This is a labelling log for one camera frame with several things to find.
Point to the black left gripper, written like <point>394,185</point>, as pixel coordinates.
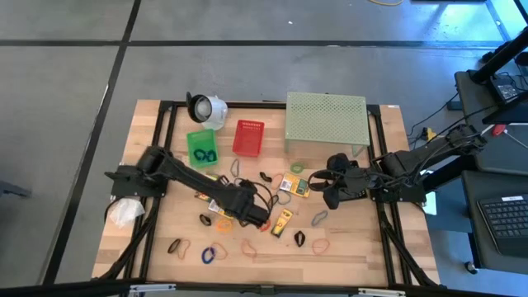
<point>247,204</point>

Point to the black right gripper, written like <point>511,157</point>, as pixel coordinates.
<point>350,181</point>

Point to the black side desk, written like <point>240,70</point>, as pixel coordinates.
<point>472,95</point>

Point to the grey chair base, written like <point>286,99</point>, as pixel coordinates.
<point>12,189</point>

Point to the white labelled crayon box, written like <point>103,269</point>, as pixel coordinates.
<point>218,207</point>

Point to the black caster wheel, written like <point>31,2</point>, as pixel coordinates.
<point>471,268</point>

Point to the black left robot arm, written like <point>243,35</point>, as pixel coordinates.
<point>194,179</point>

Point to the green plastic basket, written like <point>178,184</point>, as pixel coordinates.
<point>196,140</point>

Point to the small black floor box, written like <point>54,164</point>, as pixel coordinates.
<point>454,105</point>

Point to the white paper sheet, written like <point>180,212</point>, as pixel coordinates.
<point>431,204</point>

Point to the large yellow crayon box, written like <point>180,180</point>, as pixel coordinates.
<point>293,184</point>

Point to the red plastic basket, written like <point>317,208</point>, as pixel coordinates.
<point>247,138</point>

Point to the small yellow crayon box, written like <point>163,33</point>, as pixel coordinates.
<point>281,222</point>

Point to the black diagonal pole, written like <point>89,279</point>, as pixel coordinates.
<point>501,55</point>

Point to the yellow plug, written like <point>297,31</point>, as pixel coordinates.
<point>430,134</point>

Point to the blue silicone wristband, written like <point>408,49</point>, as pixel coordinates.
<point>234,176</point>
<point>313,220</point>

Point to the green perforated metal shelf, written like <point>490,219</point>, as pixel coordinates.
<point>326,117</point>

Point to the black aluminium table frame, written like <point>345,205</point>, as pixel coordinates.
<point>206,290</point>

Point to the white plastic bag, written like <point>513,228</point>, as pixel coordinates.
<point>123,212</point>

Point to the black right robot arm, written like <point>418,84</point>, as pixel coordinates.
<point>412,158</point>

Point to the black keyboard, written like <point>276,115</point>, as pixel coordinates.
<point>505,220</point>

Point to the black power adapter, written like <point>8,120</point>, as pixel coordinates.
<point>505,91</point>

